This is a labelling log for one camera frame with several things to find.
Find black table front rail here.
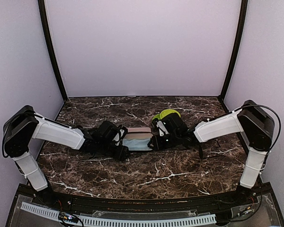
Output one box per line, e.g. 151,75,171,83
30,189,263,217

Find green plate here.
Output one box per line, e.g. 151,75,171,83
151,114,161,127

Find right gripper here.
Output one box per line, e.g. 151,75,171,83
148,131,181,151

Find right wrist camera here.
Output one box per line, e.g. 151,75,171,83
155,120,169,137

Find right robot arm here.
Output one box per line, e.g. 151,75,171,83
148,100,279,205

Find black sunglasses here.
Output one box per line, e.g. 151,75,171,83
198,140,226,159

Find white slotted cable duct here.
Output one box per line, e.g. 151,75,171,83
20,202,217,227

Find green bowl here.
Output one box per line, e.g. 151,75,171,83
159,109,181,119

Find right black frame post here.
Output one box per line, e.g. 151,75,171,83
219,0,248,102

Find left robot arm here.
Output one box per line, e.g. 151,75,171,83
1,105,129,206

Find black frame post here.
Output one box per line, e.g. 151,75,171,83
219,0,248,102
37,0,68,102

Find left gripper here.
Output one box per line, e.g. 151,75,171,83
98,140,130,162

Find left black frame post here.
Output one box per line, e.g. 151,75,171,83
37,0,68,102

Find black glasses case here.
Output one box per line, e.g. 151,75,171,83
122,132,153,151

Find pink glasses case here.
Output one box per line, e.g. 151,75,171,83
127,127,151,133

